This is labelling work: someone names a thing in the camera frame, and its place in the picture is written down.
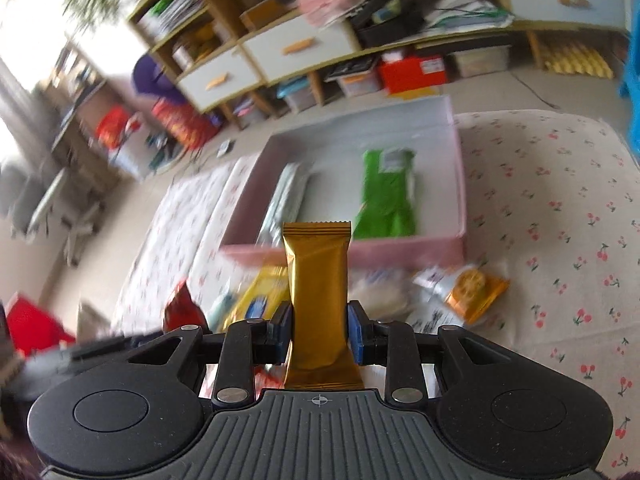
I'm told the small cardboard box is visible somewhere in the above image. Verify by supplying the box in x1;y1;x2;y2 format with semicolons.
240;0;291;31

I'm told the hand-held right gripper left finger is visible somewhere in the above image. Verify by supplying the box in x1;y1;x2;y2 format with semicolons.
127;300;296;408

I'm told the yellow egg crate foam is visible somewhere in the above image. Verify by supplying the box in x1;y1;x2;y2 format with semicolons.
542;40;616;78

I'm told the yellow snack packet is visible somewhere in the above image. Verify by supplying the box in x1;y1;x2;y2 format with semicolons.
222;265;291;333

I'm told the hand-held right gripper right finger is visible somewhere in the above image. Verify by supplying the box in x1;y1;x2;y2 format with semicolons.
347;300;513;407

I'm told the white shopping bag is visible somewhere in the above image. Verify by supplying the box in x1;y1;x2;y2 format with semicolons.
107;130;166;176

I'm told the clear packet with white contents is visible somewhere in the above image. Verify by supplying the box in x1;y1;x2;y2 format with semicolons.
350;266;416;321

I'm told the clear storage box orange label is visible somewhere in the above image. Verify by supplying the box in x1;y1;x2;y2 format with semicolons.
332;67;386;98

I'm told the red snack packet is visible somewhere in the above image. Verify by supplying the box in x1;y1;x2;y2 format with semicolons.
162;280;213;333

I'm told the white office chair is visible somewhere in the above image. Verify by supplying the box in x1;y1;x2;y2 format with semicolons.
10;165;108;266

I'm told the silver grey snack packet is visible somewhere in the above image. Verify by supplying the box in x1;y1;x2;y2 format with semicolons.
257;162;313;248

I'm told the pink cardboard box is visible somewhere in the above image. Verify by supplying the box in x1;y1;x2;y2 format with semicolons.
220;94;468;268

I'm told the red cloth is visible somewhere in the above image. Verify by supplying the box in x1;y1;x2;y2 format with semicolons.
5;296;76;356

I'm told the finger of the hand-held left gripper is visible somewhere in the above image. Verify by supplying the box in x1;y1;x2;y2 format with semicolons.
65;332;168;363

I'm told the orange biscuit packet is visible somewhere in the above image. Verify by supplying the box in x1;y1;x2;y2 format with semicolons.
444;267;511;325

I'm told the red box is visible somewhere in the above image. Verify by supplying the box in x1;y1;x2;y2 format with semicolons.
377;55;448;96

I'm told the wooden shelf cabinet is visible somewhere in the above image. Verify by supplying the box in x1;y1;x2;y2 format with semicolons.
127;0;633;118

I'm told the green snack packet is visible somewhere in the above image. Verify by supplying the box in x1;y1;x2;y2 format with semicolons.
352;147;418;240

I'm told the wooden side desk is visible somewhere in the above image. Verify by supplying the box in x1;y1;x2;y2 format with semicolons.
42;40;131;181

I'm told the black storage box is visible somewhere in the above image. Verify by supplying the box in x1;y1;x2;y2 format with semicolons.
352;0;426;48

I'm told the clear plastic storage box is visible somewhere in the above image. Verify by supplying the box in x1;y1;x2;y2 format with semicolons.
447;45;511;78

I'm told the clear storage box blue lid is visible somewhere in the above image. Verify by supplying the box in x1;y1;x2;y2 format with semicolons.
277;82;318;113

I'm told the gold snack packet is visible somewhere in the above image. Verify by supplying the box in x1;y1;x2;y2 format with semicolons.
281;221;366;392

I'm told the blue plastic stool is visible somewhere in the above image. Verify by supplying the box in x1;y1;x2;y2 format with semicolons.
617;30;640;111

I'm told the red patterned gift bag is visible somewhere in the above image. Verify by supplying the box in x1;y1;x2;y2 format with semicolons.
152;97;221;151

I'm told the stack of papers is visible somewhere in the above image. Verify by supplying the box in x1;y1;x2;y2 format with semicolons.
425;0;516;31

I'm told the red plastic bag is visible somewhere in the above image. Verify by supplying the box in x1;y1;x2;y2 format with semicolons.
95;105;143;151

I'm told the purple round object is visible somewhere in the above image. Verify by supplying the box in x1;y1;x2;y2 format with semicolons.
131;55;176;106

